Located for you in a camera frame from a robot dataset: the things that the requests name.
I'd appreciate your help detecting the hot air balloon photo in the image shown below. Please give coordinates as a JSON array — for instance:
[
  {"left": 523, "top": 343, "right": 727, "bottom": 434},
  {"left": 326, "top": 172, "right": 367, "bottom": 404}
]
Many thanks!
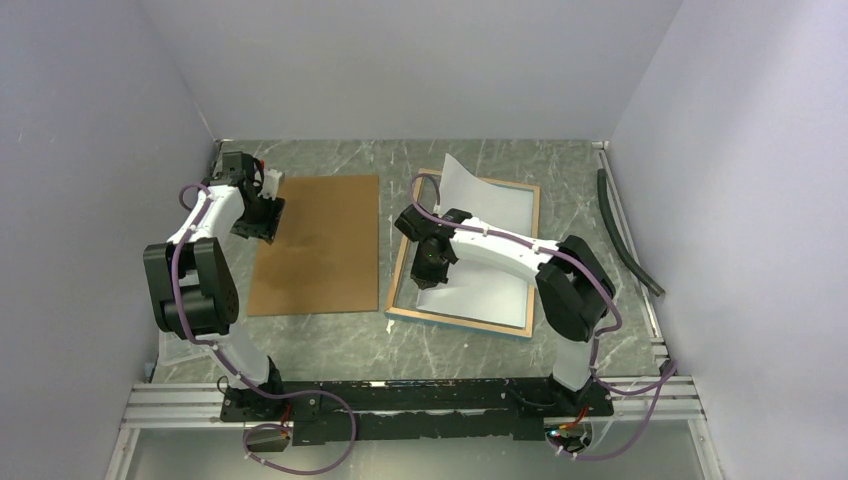
[{"left": 416, "top": 154, "right": 538, "bottom": 328}]

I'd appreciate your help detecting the blue wooden picture frame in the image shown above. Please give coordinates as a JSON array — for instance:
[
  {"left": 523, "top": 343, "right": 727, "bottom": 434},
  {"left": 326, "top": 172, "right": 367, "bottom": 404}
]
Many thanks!
[{"left": 385, "top": 178, "right": 541, "bottom": 338}]

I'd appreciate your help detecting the brown frame backing board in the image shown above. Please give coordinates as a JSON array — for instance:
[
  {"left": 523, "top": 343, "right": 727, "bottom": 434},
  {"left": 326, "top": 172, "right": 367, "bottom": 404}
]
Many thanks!
[{"left": 247, "top": 175, "right": 379, "bottom": 316}]

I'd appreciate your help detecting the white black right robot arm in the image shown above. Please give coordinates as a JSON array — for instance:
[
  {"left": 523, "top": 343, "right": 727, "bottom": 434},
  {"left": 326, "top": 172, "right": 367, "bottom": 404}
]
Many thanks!
[{"left": 394, "top": 204, "right": 618, "bottom": 415}]

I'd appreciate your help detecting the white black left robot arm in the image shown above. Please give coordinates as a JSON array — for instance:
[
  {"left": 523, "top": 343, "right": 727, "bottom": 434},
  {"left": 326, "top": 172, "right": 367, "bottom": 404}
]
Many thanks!
[{"left": 143, "top": 151, "right": 287, "bottom": 420}]

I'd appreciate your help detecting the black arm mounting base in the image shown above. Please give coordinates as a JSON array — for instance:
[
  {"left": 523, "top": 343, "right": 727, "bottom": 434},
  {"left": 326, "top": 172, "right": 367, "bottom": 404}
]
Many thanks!
[{"left": 220, "top": 377, "right": 614, "bottom": 445}]

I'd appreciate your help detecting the clear plastic screw box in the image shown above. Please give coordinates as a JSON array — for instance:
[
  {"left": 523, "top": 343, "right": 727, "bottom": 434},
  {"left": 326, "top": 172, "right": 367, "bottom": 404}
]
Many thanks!
[{"left": 157, "top": 332, "right": 210, "bottom": 367}]

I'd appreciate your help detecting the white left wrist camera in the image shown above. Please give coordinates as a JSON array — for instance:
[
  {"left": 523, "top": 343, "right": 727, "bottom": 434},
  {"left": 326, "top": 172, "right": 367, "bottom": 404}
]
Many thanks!
[{"left": 259, "top": 168, "right": 285, "bottom": 199}]

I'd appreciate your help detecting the black corrugated hose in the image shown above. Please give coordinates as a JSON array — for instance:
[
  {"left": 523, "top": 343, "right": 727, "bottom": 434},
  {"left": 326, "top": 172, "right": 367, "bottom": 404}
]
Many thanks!
[{"left": 596, "top": 168, "right": 666, "bottom": 297}]

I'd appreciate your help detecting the aluminium extrusion rail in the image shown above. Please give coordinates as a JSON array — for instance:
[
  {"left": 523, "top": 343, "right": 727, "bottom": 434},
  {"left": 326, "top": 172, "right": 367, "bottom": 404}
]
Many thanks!
[{"left": 122, "top": 376, "right": 707, "bottom": 429}]

